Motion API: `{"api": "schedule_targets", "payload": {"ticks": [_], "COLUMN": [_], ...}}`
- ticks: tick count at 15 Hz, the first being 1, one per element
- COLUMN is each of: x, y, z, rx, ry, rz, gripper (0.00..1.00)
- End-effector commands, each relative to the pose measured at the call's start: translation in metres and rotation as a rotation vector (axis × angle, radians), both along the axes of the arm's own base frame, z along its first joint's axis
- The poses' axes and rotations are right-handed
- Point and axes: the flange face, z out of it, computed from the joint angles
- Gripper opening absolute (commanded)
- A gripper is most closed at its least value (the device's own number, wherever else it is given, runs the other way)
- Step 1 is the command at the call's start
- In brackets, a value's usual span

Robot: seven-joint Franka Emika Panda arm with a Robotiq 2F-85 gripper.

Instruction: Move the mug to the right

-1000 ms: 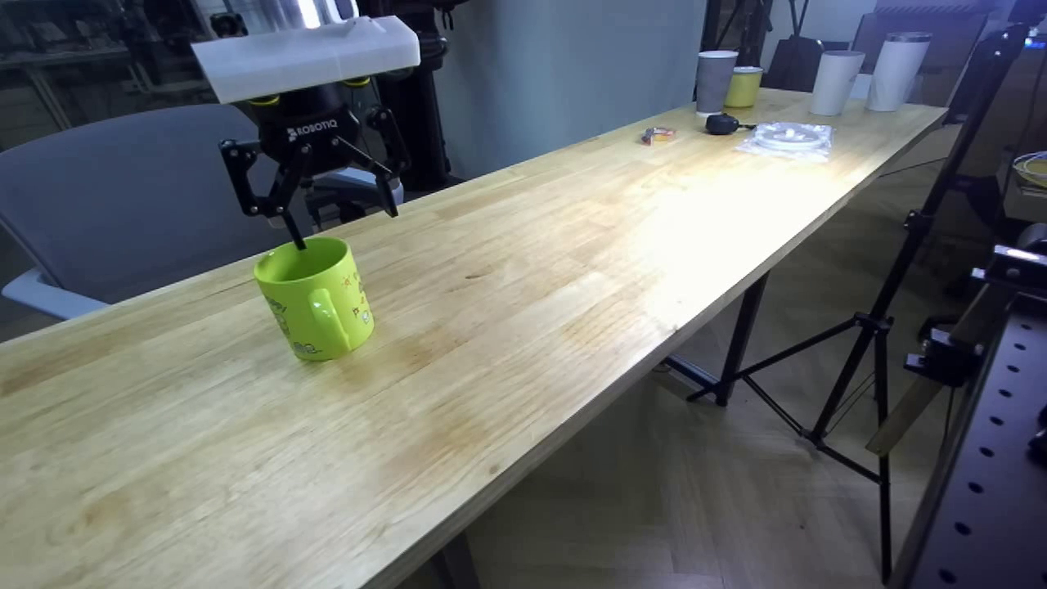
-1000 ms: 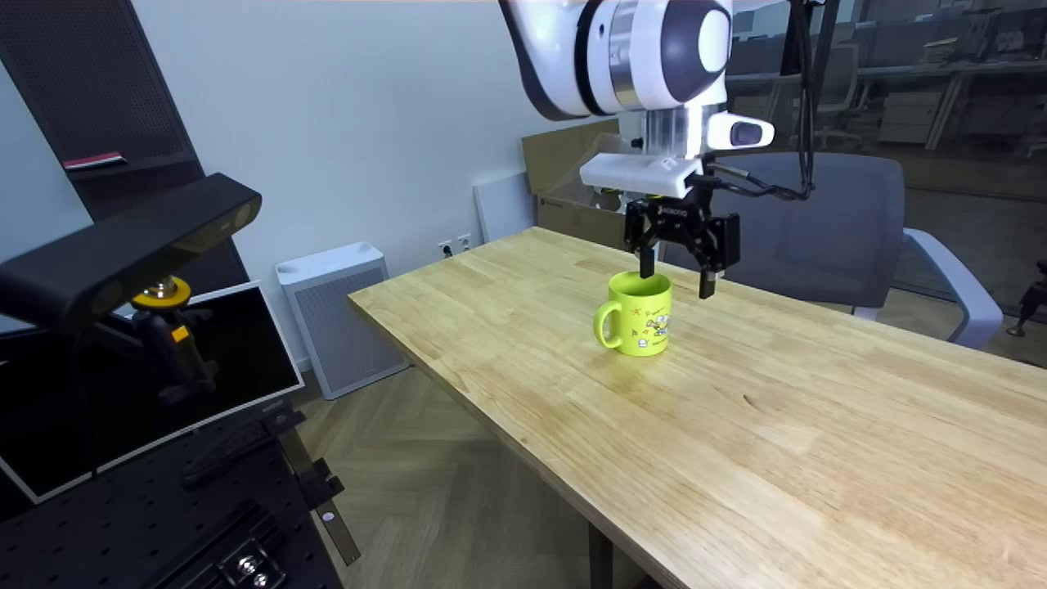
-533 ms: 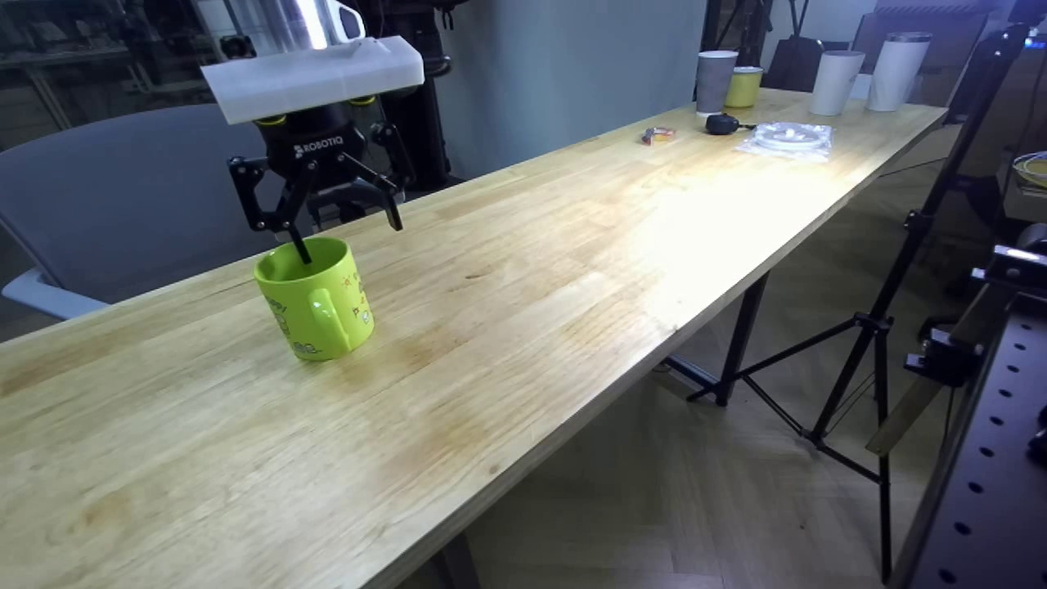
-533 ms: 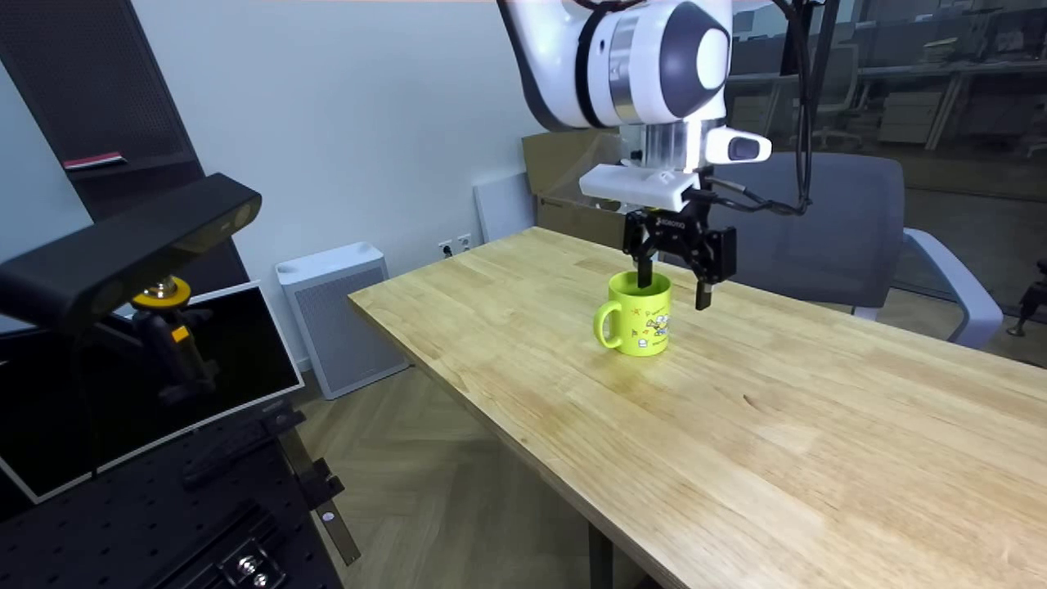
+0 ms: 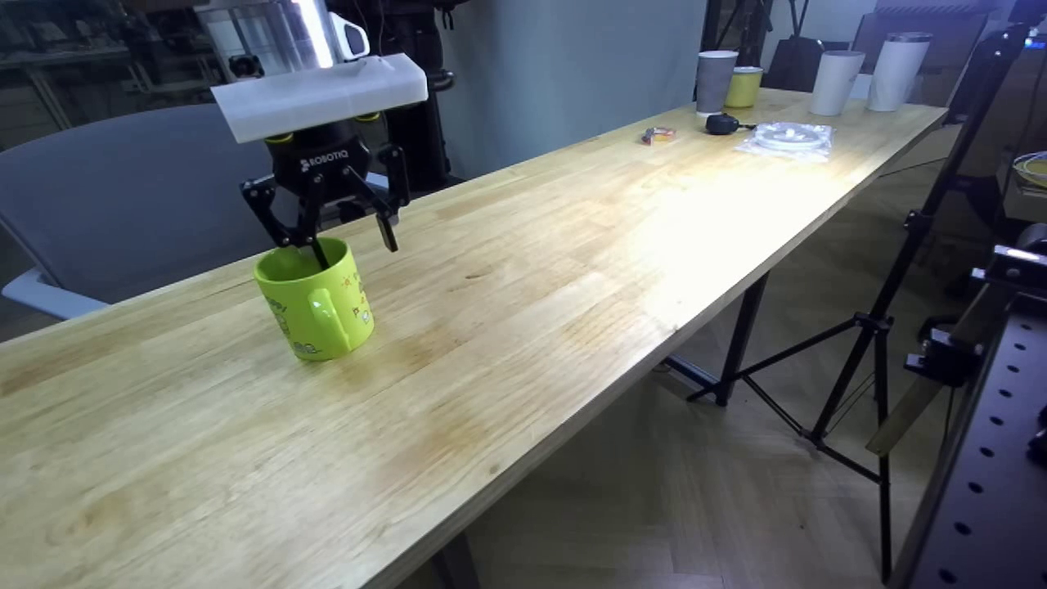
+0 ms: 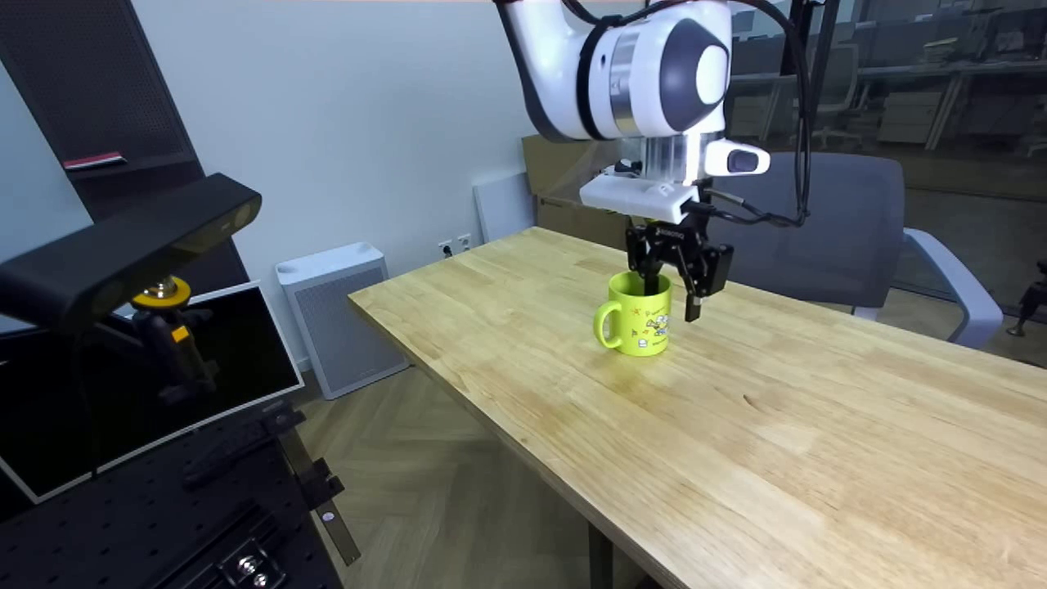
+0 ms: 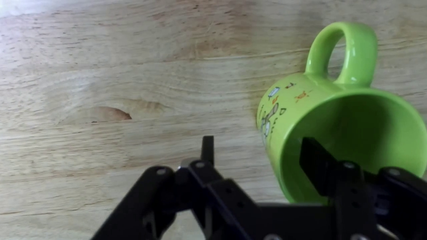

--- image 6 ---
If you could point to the gray metal bracket strip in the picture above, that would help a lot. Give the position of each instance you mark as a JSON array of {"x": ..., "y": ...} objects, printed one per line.
[{"x": 322, "y": 496}]

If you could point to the gray office chair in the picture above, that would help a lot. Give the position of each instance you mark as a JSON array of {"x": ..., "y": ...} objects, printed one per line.
[{"x": 829, "y": 231}]

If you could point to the red item on shelf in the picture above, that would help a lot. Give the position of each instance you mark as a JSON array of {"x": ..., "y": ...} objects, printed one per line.
[{"x": 94, "y": 162}]

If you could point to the black tall shelf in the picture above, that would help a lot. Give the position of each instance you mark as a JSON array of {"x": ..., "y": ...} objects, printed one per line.
[{"x": 100, "y": 86}]

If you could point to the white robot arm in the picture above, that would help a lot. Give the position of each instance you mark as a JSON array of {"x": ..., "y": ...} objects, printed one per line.
[{"x": 627, "y": 69}]

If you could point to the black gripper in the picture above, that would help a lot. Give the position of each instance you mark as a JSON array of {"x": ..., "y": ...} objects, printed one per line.
[{"x": 676, "y": 246}]

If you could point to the black stereo bar camera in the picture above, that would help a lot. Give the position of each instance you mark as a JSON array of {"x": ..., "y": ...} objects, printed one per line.
[{"x": 119, "y": 246}]

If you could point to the yellow knob camera mount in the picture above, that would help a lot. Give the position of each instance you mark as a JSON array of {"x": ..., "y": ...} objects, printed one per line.
[{"x": 176, "y": 322}]

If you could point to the black stand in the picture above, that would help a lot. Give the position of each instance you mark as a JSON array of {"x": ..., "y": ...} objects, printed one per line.
[{"x": 1033, "y": 300}]

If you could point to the black table leg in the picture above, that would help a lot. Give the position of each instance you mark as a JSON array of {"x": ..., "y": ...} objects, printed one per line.
[{"x": 599, "y": 557}]

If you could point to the perforated black breadboard table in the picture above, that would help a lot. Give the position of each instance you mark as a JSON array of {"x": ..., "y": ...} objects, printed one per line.
[{"x": 119, "y": 525}]

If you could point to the white wrist mounting plate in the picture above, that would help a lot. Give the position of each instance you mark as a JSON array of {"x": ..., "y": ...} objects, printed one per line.
[{"x": 638, "y": 194}]

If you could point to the green mug with cartoon print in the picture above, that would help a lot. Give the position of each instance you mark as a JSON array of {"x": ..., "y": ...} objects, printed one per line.
[{"x": 638, "y": 322}]

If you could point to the white wall outlet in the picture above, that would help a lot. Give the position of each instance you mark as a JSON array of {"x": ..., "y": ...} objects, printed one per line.
[{"x": 455, "y": 243}]

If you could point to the silver knob plate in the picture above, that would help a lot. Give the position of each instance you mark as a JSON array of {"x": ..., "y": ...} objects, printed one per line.
[{"x": 254, "y": 567}]

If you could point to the white gray air purifier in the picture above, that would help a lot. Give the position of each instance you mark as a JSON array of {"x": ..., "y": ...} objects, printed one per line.
[{"x": 338, "y": 322}]

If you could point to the white leaning panel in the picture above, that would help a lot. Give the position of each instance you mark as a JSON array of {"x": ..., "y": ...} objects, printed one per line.
[{"x": 506, "y": 204}]

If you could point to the black equipment with monitor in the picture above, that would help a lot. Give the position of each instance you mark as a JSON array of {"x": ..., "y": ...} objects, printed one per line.
[{"x": 247, "y": 354}]

